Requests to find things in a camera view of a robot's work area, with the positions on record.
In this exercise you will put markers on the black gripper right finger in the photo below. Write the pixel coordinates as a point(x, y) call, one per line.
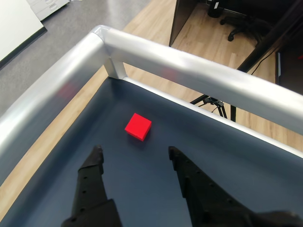
point(208, 203)

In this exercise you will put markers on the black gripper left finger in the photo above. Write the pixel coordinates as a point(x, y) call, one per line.
point(91, 189)

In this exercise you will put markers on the red cube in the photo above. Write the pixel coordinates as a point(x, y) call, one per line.
point(137, 125)

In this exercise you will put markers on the dark blue table mat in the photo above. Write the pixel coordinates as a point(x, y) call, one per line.
point(213, 146)

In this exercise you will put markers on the silver metal table railing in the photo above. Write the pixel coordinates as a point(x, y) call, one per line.
point(165, 56)

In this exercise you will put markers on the black tripod stand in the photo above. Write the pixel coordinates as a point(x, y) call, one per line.
point(260, 47)

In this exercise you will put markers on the black office chair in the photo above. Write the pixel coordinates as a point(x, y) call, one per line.
point(243, 24)

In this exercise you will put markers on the black desk with beige top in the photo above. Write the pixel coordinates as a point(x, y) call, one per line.
point(182, 21)

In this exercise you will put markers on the white office cabinet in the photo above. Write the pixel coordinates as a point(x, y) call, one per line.
point(47, 8)

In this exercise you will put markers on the black waste bin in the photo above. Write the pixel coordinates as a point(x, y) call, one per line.
point(215, 8)

